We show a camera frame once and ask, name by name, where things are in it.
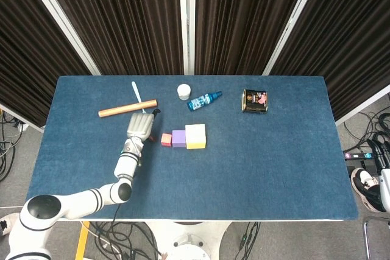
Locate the blue felt table mat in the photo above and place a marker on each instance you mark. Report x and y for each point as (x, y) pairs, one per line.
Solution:
(243, 174)

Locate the black power strip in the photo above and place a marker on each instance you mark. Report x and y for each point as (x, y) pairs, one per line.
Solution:
(358, 155)

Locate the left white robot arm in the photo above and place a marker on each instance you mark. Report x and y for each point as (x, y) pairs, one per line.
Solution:
(85, 199)

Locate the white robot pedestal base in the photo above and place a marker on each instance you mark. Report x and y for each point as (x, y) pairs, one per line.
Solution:
(189, 241)

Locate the purple foam cube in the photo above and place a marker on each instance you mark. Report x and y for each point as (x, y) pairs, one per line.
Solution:
(178, 139)

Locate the small red cube cream face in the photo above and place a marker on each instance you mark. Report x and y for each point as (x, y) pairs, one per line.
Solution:
(166, 139)

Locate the white partition frame post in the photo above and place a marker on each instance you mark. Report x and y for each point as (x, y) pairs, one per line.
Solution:
(61, 16)
(186, 19)
(294, 19)

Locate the dark pleated curtain panel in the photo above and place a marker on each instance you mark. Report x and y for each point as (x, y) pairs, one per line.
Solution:
(350, 44)
(27, 59)
(243, 19)
(122, 19)

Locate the large yellow and white cube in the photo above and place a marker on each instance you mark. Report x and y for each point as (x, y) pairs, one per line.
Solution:
(195, 135)

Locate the black luncheon meat tin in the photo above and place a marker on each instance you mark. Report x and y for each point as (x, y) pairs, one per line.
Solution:
(255, 101)

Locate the yellow floor strip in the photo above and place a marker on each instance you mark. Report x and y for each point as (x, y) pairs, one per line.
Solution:
(82, 240)

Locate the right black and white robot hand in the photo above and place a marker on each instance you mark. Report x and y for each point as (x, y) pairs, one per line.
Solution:
(385, 187)

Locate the white and black sneaker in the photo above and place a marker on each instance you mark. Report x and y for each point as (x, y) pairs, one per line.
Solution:
(365, 188)
(7, 223)

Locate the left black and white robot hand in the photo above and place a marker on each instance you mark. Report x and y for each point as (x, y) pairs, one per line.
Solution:
(140, 124)

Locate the blue spray bottle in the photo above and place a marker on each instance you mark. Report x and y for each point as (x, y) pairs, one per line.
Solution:
(199, 101)

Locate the metal chair leg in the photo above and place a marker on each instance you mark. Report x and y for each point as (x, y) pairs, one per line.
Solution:
(367, 235)

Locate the light blue plastic spoon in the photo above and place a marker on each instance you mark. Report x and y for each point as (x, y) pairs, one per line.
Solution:
(136, 91)

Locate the white round jar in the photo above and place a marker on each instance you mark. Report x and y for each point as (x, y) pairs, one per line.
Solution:
(184, 91)

